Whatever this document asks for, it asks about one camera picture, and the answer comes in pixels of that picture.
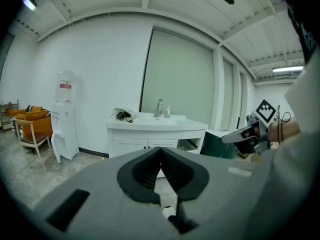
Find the black cable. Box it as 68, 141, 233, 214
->
276, 104, 292, 143

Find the black printed neck strap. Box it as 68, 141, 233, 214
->
286, 1, 317, 64

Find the orange sofa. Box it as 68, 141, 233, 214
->
5, 105, 54, 139

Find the clear water bottle red label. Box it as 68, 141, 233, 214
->
55, 70, 76, 105

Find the person's right forearm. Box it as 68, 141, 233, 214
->
243, 127, 320, 240

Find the narrow grey window blind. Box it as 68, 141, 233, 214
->
219, 58, 234, 132

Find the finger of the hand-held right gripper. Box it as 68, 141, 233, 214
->
221, 120, 261, 145
234, 135, 259, 155

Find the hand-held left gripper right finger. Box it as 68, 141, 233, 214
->
159, 147, 210, 202

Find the white sink cabinet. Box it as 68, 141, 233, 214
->
105, 112, 210, 159

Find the person's right hand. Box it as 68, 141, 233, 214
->
268, 120, 301, 143

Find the ceiling tube light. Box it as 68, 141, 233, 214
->
21, 0, 38, 12
271, 65, 306, 74

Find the person's torso white clothing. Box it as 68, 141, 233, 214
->
284, 47, 320, 135

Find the black hair dryer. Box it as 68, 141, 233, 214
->
115, 110, 135, 123

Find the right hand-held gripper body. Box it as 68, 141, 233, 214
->
245, 98, 279, 157

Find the clear plastic bag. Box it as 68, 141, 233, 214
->
111, 107, 139, 124

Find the large grey window blind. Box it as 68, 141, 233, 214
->
140, 27, 215, 126

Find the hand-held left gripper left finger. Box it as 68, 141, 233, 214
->
116, 146, 162, 205

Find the white water dispenser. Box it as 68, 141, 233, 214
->
50, 102, 81, 164

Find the wooden shelf rack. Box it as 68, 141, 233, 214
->
0, 99, 20, 133

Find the wooden chair brown seat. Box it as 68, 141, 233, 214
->
13, 117, 54, 170

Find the dark green box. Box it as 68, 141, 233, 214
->
199, 129, 239, 160

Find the chrome faucet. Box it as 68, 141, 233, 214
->
154, 98, 165, 118

